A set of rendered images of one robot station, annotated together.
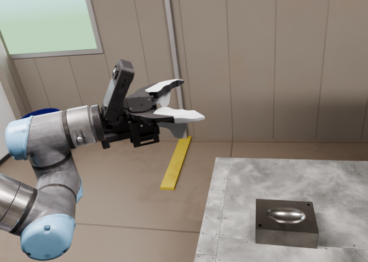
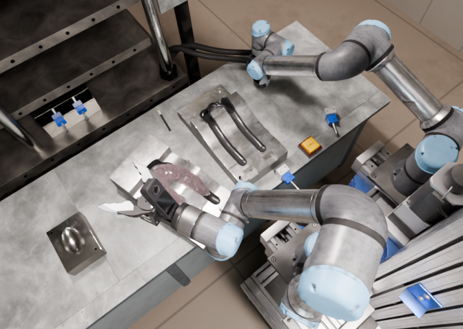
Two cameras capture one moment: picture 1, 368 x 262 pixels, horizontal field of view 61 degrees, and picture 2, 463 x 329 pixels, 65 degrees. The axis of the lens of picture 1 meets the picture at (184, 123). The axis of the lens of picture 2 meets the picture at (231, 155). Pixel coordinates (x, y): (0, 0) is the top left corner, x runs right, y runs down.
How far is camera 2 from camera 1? 1.02 m
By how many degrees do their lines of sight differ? 84
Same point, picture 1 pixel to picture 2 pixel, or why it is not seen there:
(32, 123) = (221, 225)
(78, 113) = (191, 211)
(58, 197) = (231, 201)
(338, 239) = (67, 210)
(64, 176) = not seen: hidden behind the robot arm
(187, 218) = not seen: outside the picture
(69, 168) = not seen: hidden behind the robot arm
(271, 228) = (94, 239)
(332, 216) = (45, 224)
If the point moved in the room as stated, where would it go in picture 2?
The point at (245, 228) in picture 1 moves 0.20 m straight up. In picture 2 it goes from (98, 270) to (78, 260)
